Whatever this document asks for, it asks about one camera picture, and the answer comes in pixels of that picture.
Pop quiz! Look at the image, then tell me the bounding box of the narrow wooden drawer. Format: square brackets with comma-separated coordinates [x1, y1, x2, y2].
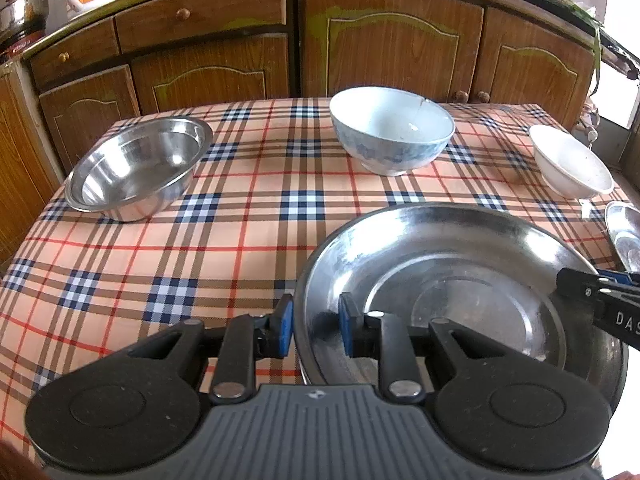
[30, 19, 121, 92]

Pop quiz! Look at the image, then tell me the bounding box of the large steel plate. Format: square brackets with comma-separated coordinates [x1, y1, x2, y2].
[293, 202, 629, 411]

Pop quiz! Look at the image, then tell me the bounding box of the window with grey frame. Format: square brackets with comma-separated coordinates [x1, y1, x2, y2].
[602, 0, 640, 126]

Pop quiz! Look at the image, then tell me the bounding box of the steel pot with lid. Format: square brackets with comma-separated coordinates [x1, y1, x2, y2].
[0, 0, 52, 36]

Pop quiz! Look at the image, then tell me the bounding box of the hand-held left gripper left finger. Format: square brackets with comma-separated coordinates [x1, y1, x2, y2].
[127, 294, 294, 406]

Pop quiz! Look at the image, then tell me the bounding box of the wooden kitchen cabinet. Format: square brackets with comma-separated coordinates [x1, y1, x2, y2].
[0, 0, 608, 261]

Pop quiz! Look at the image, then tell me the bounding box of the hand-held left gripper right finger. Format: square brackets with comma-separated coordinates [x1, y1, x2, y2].
[338, 291, 508, 405]

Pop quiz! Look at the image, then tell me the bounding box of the plaid tablecloth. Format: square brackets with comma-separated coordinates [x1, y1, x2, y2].
[0, 96, 640, 461]

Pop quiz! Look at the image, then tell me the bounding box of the plain white bowl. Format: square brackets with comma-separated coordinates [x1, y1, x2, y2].
[528, 124, 615, 199]

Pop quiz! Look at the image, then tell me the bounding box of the steel bowl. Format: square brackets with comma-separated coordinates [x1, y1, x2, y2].
[64, 116, 214, 223]

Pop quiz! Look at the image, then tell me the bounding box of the blue patterned white bowl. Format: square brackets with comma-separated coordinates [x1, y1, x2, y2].
[329, 86, 456, 177]

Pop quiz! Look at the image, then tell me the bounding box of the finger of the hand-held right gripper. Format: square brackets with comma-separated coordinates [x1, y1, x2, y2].
[556, 266, 640, 348]

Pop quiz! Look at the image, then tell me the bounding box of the wooden cabinet door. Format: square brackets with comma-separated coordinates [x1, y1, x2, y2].
[0, 72, 63, 261]
[39, 65, 141, 173]
[301, 0, 485, 103]
[131, 35, 292, 115]
[472, 7, 596, 128]

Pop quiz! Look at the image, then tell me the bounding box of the red induction cooker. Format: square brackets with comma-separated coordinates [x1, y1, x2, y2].
[0, 27, 46, 61]

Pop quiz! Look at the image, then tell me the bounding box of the small steel plate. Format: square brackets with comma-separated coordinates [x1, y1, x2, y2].
[604, 200, 640, 272]

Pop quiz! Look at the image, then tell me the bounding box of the wide wooden drawer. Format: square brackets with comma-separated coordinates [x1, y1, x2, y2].
[115, 0, 288, 53]

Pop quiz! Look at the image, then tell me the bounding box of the green onion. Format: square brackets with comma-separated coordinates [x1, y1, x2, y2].
[570, 0, 608, 96]

